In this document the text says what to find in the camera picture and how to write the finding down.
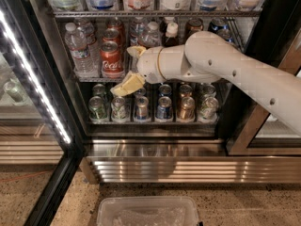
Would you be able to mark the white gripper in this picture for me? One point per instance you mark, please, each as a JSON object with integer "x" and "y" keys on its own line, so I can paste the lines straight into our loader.
{"x": 148, "y": 63}

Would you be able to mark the red coke can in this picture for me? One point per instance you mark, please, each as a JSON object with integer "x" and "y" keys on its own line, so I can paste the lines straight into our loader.
{"x": 116, "y": 24}
{"x": 111, "y": 60}
{"x": 111, "y": 34}

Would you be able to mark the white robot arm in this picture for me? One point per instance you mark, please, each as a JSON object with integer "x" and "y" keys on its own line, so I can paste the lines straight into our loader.
{"x": 206, "y": 58}

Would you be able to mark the rear silver blue can bottom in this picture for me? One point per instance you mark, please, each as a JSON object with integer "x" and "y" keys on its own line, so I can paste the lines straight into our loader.
{"x": 140, "y": 92}

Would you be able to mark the silver blue can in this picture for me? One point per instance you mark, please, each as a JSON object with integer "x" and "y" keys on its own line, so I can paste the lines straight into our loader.
{"x": 141, "y": 109}
{"x": 140, "y": 92}

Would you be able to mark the rear green can bottom shelf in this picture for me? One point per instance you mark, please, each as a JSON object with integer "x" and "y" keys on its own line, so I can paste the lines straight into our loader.
{"x": 100, "y": 90}

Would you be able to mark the front white green can bottom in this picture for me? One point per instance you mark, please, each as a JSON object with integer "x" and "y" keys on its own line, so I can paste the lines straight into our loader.
{"x": 119, "y": 110}

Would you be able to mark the front silver blue can bottom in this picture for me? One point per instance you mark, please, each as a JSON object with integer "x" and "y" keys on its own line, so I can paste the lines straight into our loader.
{"x": 141, "y": 109}

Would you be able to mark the rear copper can bottom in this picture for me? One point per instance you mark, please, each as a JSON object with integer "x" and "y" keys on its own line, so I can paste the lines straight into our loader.
{"x": 185, "y": 90}

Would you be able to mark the front green can bottom shelf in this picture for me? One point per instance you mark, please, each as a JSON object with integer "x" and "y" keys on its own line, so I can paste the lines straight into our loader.
{"x": 97, "y": 110}

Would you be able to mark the front copper can bottom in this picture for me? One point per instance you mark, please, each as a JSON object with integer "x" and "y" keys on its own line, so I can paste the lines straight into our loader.
{"x": 186, "y": 109}

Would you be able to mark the rear copper soda can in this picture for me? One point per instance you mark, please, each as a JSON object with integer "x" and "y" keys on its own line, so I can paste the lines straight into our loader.
{"x": 192, "y": 26}

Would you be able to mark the rear pale can bottom right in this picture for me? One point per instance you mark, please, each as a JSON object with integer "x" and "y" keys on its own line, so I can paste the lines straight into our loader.
{"x": 205, "y": 90}

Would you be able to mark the pale can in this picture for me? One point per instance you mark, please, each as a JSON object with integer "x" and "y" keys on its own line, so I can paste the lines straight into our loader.
{"x": 207, "y": 110}
{"x": 205, "y": 90}

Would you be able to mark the front pale can bottom right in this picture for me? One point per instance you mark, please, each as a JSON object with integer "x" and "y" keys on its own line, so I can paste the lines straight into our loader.
{"x": 207, "y": 110}

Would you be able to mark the rear blue pepsi can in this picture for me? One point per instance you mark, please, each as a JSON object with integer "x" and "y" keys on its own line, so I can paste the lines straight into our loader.
{"x": 217, "y": 24}

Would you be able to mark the steel fridge base grille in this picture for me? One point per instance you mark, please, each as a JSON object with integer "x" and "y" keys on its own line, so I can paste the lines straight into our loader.
{"x": 185, "y": 161}

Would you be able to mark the open glass fridge door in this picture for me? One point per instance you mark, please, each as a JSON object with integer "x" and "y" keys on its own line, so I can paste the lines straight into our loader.
{"x": 40, "y": 141}

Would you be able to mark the front middle water bottle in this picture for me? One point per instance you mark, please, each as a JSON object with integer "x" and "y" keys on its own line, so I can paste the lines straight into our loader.
{"x": 149, "y": 38}

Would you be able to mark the water bottle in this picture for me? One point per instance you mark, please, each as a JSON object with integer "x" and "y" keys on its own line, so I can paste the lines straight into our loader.
{"x": 87, "y": 28}
{"x": 137, "y": 26}
{"x": 149, "y": 38}
{"x": 77, "y": 44}

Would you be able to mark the rear middle water bottle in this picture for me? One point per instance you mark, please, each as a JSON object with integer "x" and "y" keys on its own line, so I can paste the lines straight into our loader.
{"x": 137, "y": 26}

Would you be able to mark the front brown tea bottle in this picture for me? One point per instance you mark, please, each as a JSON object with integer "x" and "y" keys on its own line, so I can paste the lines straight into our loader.
{"x": 171, "y": 38}

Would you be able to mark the brown tea bottle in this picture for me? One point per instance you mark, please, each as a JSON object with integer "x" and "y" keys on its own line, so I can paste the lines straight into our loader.
{"x": 171, "y": 38}
{"x": 165, "y": 22}

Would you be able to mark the rear brown tea bottle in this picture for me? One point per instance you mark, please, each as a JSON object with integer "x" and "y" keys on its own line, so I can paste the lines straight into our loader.
{"x": 165, "y": 22}

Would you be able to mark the rear left water bottle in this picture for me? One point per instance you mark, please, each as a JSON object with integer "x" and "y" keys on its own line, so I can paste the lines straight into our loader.
{"x": 87, "y": 28}

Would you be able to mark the front left water bottle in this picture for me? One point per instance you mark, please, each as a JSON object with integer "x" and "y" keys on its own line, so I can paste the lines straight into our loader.
{"x": 77, "y": 44}

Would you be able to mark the clear plastic bin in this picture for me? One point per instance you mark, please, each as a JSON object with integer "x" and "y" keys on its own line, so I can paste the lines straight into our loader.
{"x": 148, "y": 211}

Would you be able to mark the right fridge door frame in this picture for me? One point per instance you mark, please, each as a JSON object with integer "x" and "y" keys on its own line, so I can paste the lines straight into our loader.
{"x": 262, "y": 133}

